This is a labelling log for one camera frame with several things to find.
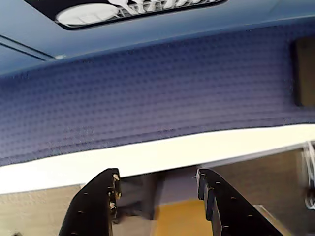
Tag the blue toy kitchen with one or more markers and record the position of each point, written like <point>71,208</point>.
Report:
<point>187,27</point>

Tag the dark brown panel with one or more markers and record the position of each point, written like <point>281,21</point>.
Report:
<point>305,73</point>

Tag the yellow flat pad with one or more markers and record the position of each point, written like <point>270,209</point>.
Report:
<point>179,218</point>

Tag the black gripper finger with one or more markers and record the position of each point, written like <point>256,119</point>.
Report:
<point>231,211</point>
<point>91,209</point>

